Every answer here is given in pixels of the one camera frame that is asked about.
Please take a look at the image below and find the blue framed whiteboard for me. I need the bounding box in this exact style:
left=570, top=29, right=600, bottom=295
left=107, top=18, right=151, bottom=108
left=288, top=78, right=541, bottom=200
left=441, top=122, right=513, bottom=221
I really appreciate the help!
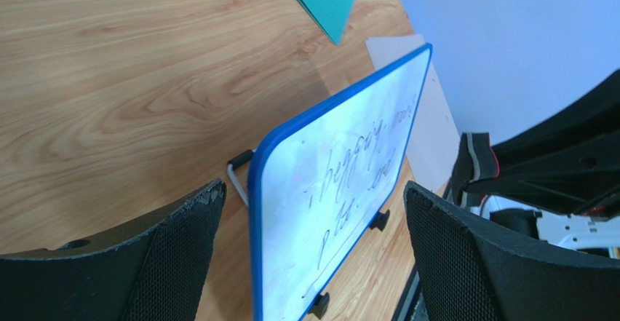
left=227, top=44, right=433, bottom=320

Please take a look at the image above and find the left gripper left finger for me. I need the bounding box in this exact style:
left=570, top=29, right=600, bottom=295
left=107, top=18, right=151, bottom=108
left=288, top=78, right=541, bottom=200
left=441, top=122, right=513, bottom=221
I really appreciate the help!
left=1, top=179, right=226, bottom=320

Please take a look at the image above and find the pinkish beige mat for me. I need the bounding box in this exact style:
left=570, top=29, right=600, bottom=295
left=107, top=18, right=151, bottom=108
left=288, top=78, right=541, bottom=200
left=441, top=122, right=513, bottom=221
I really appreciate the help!
left=365, top=34, right=460, bottom=196

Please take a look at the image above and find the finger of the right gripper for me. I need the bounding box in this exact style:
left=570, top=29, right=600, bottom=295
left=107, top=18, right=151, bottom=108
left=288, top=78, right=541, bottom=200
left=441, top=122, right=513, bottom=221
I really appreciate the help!
left=471, top=71, right=619, bottom=215

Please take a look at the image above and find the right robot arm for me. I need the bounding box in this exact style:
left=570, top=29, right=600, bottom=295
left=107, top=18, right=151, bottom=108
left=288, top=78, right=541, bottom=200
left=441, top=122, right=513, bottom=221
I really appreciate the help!
left=450, top=72, right=619, bottom=258

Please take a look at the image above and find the red whiteboard eraser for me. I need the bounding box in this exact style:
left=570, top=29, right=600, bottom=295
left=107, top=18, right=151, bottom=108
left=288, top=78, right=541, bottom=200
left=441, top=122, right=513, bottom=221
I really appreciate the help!
left=444, top=132, right=500, bottom=207

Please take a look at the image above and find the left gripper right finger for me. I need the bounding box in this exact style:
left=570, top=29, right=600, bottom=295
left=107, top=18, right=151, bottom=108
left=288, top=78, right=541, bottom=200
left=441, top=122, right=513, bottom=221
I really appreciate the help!
left=403, top=181, right=619, bottom=320

